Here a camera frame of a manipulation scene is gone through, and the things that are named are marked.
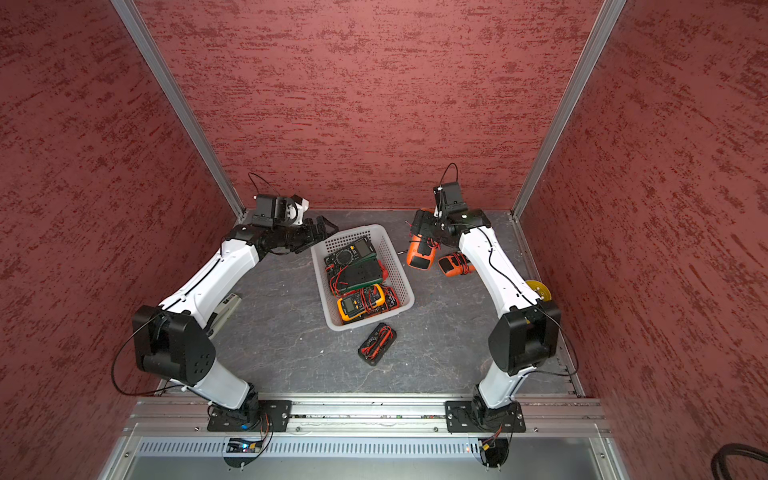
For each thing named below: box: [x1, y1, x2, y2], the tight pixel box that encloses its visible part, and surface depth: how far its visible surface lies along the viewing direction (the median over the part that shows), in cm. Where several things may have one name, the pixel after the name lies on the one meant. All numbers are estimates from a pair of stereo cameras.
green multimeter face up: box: [324, 236, 377, 272], surface depth 100 cm
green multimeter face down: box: [336, 253, 383, 294], surface depth 93 cm
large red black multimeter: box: [384, 286, 401, 312], surface depth 92 cm
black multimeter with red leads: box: [358, 322, 397, 366], surface depth 85 cm
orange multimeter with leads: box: [438, 252, 476, 277], surface depth 102 cm
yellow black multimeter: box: [337, 284, 385, 321], surface depth 88 cm
